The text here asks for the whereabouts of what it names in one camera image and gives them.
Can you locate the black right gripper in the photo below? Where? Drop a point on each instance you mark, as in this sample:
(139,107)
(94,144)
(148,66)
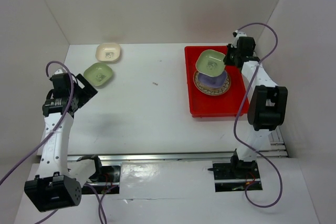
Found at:
(229,49)

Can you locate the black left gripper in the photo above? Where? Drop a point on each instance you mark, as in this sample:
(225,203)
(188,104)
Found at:
(87,92)

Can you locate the green square panda plate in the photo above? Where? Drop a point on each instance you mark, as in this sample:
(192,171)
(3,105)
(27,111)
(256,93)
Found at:
(98,74)
(211,63)

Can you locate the purple square panda plate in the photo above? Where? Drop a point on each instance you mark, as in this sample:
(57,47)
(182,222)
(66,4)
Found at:
(212,82)

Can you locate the cream square panda plate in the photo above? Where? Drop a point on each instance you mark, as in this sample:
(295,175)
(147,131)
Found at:
(108,52)

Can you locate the round floral brown-rimmed plate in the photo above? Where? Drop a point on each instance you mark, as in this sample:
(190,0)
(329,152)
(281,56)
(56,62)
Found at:
(209,90)

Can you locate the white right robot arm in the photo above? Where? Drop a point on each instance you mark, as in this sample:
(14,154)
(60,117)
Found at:
(267,104)

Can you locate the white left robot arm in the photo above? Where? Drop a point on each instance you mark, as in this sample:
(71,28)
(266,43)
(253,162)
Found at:
(56,186)

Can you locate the red plastic bin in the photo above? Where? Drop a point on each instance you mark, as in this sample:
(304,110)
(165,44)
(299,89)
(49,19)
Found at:
(204,105)

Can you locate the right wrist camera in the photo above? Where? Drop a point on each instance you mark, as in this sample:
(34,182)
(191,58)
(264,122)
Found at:
(237,34)

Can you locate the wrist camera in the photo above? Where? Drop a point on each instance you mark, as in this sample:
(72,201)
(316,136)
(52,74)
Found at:
(237,34)
(59,71)

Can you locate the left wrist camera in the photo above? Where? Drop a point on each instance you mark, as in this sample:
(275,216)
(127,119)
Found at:
(59,71)

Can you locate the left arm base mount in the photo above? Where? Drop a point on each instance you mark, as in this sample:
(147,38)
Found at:
(108,181)

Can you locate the aluminium front rail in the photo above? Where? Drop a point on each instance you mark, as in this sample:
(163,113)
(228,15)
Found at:
(164,157)

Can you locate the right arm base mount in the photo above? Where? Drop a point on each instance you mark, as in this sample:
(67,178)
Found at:
(229,179)

